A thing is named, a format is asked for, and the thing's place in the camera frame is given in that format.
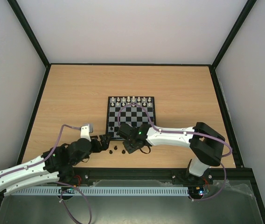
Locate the black frame post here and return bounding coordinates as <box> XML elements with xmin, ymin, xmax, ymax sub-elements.
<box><xmin>211</xmin><ymin>0</ymin><xmax>257</xmax><ymax>69</ymax></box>
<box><xmin>7</xmin><ymin>0</ymin><xmax>50</xmax><ymax>68</ymax></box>

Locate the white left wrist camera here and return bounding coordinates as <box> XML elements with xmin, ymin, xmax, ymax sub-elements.
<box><xmin>80</xmin><ymin>123</ymin><xmax>93</xmax><ymax>141</ymax></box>

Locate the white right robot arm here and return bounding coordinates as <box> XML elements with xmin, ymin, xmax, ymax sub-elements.
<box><xmin>117</xmin><ymin>122</ymin><xmax>225</xmax><ymax>183</ymax></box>

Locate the black aluminium front rail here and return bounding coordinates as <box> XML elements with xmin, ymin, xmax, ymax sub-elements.
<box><xmin>74</xmin><ymin>168</ymin><xmax>256</xmax><ymax>186</ymax></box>

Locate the black and silver chessboard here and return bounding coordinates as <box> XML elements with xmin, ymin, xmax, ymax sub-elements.
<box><xmin>106</xmin><ymin>96</ymin><xmax>156</xmax><ymax>140</ymax></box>

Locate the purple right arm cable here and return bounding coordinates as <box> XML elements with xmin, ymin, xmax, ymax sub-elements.
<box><xmin>117</xmin><ymin>103</ymin><xmax>233</xmax><ymax>203</ymax></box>

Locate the black frame post rear left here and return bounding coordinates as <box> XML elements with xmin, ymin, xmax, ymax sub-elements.
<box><xmin>7</xmin><ymin>0</ymin><xmax>50</xmax><ymax>68</ymax></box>

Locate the light blue cable duct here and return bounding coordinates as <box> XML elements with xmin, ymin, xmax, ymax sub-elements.
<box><xmin>13</xmin><ymin>186</ymin><xmax>189</xmax><ymax>196</ymax></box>

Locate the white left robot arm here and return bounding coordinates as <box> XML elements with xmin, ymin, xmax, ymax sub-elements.
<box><xmin>0</xmin><ymin>134</ymin><xmax>111</xmax><ymax>202</ymax></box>

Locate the black frame post rear right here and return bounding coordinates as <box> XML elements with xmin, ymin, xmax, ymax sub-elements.
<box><xmin>211</xmin><ymin>0</ymin><xmax>257</xmax><ymax>69</ymax></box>

